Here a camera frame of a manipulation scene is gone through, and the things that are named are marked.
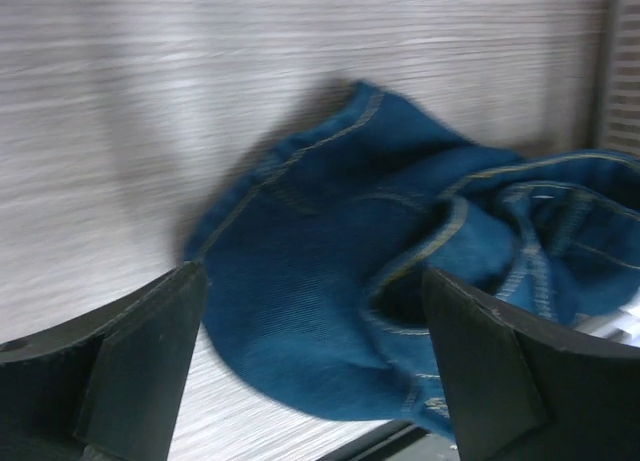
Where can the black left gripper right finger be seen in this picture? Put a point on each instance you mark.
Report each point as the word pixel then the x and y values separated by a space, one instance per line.
pixel 520 387

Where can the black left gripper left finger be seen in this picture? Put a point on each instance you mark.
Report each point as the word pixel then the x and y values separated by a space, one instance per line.
pixel 106 385

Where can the blue denim skirt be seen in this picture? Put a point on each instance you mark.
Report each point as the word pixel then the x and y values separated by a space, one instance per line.
pixel 315 256

